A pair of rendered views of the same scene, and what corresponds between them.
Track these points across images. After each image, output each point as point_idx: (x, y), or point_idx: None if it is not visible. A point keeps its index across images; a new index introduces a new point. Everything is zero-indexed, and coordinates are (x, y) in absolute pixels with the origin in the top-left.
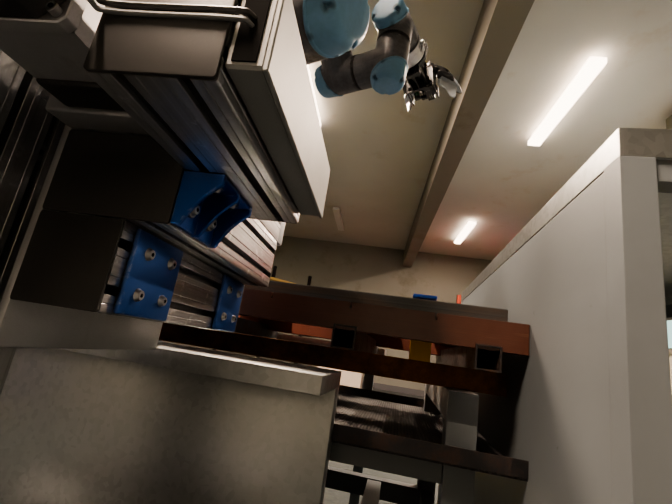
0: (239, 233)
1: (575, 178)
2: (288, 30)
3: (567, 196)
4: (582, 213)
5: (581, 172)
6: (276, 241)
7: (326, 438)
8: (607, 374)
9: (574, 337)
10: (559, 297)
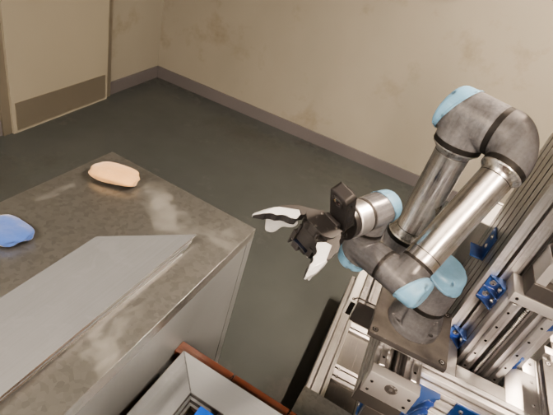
0: (370, 342)
1: (234, 250)
2: None
3: (228, 260)
4: (233, 263)
5: (238, 247)
6: (362, 379)
7: None
8: (230, 300)
9: (218, 307)
10: (212, 303)
